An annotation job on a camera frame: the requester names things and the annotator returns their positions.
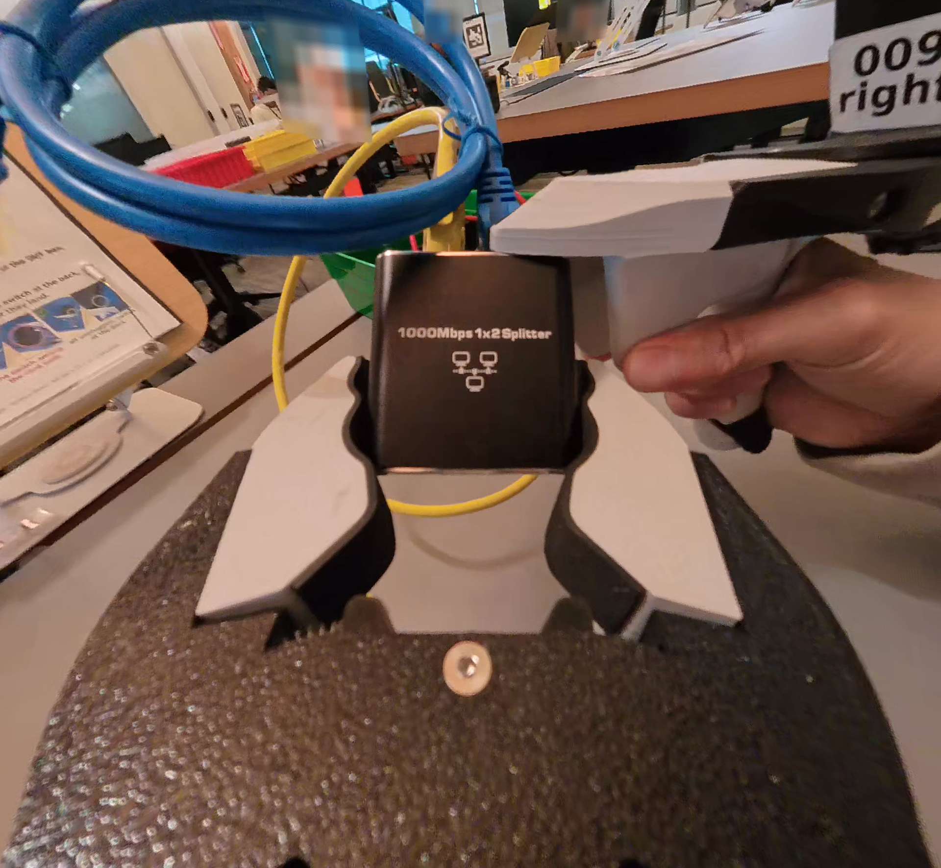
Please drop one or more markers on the red storage bin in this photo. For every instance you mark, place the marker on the red storage bin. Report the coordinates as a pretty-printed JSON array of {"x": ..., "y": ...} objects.
[{"x": 202, "y": 170}]

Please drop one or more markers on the black ethernet splitter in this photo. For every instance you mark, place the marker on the black ethernet splitter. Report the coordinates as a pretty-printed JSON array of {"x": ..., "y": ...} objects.
[{"x": 470, "y": 412}]

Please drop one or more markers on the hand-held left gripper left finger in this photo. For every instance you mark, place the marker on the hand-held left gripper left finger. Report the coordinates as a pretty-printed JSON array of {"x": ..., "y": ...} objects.
[{"x": 294, "y": 508}]

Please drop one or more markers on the printed tag sign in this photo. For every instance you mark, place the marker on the printed tag sign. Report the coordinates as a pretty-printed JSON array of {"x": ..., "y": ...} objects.
[{"x": 476, "y": 36}]

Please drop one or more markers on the grey wood-edged table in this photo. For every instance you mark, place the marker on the grey wood-edged table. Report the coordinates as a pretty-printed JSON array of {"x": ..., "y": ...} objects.
[{"x": 661, "y": 96}]

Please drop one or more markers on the white clipboard stand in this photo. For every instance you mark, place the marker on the white clipboard stand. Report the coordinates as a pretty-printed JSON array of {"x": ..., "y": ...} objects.
[{"x": 154, "y": 416}]

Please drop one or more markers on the instruction sheet clipboard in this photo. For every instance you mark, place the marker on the instruction sheet clipboard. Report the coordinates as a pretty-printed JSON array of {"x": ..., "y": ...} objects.
[{"x": 73, "y": 280}]

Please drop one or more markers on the green storage bin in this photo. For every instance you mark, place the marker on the green storage bin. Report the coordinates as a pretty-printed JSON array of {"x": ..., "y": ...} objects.
[{"x": 349, "y": 280}]

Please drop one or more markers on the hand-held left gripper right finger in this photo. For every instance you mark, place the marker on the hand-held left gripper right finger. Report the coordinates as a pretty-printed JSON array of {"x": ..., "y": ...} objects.
[{"x": 647, "y": 515}]

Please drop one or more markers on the yellow storage bin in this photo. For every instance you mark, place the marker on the yellow storage bin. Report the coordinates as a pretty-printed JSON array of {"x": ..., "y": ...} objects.
[{"x": 279, "y": 148}]

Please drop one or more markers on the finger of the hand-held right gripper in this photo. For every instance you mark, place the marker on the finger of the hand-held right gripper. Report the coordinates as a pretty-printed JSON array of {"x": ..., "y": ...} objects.
[{"x": 625, "y": 214}]

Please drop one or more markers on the person's right hand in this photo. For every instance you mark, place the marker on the person's right hand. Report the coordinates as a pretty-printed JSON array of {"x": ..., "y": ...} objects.
[{"x": 845, "y": 354}]

